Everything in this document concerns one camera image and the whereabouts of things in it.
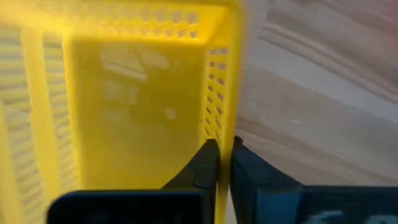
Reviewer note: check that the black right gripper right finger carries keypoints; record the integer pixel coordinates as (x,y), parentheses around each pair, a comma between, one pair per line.
(258,199)

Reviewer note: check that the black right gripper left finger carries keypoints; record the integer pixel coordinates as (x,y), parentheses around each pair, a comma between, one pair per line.
(199,186)

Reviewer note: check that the yellow slotted plastic basket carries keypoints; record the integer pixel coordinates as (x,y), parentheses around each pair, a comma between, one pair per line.
(140,109)

